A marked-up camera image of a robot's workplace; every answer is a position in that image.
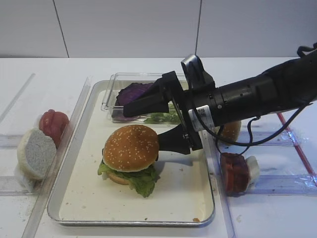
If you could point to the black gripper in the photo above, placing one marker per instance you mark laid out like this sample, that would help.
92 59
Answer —
192 106

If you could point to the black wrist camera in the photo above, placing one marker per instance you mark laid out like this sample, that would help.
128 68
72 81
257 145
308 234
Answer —
195 73

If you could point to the clear rail of tray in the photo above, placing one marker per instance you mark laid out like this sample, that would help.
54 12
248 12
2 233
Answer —
47 184
221 226

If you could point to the clear plastic container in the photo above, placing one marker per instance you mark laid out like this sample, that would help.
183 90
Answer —
119 81

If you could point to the purple cabbage leaf in container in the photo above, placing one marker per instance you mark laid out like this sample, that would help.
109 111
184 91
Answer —
127 95

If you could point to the green lettuce in container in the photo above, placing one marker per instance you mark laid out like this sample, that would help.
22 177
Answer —
171 117

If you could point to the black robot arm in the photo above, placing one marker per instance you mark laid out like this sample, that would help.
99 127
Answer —
291 85

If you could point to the white bun half left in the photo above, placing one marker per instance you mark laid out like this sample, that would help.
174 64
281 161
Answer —
35 154

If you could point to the green lettuce on burger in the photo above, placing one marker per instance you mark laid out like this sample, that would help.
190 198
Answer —
142 181

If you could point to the silver metal baking tray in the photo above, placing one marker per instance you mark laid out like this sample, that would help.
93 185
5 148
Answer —
182 196

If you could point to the clear holder lower right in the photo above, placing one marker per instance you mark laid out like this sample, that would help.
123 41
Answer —
284 185

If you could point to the clear holder lower left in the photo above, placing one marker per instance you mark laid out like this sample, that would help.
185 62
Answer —
10 186

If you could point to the sesame top bun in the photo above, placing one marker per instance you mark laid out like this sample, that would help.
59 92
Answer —
131 148

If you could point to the clear holder upper left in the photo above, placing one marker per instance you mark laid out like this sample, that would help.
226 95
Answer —
9 141

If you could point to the bottom burger bun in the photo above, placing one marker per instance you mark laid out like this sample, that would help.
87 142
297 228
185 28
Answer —
115 178

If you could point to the red plastic strip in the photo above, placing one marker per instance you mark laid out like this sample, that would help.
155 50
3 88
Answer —
301 154

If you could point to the clear rail left of tray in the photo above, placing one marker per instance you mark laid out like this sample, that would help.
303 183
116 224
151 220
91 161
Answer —
47 184

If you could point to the red tomato slices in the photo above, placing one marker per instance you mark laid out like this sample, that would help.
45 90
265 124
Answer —
52 124

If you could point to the clear rail right of tray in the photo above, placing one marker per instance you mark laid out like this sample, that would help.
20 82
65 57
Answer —
221 226

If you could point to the white cheese slice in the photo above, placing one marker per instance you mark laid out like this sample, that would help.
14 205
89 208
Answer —
254 170

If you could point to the sesame bun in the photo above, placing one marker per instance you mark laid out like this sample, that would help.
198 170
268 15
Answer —
231 131
131 148

